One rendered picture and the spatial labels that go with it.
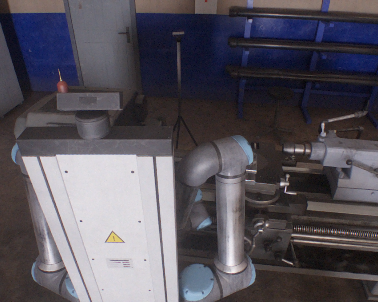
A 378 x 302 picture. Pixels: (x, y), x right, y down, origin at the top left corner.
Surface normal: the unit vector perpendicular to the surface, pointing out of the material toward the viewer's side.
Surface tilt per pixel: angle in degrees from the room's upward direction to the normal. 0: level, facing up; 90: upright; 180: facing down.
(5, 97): 90
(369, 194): 90
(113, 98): 61
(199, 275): 5
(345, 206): 36
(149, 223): 90
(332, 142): 0
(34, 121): 45
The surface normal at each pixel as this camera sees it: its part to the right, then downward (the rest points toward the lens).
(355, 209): -0.08, -0.34
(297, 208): -0.14, 0.56
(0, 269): 0.00, -0.82
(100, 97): 0.00, 0.10
